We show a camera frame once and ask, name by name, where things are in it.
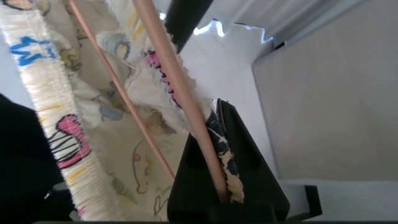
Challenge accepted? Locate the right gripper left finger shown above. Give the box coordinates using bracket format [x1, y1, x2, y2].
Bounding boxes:
[166, 133, 223, 222]

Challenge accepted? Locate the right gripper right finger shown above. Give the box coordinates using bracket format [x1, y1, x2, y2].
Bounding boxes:
[214, 98, 291, 222]

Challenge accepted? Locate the pink clothes hanger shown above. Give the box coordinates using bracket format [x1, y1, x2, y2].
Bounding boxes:
[67, 0, 232, 205]

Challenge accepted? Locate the cream printed garment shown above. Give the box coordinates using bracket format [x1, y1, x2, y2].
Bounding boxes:
[0, 0, 246, 222]

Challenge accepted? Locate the white curtain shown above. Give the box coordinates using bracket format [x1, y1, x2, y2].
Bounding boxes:
[198, 0, 371, 44]

